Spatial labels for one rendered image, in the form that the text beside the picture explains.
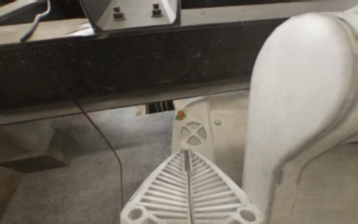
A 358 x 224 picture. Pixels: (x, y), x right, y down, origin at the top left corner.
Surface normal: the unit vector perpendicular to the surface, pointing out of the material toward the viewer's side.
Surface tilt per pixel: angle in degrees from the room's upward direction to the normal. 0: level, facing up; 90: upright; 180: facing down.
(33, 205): 0
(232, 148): 0
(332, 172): 46
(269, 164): 83
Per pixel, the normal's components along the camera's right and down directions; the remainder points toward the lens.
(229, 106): -0.03, 0.48
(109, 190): -0.03, -0.64
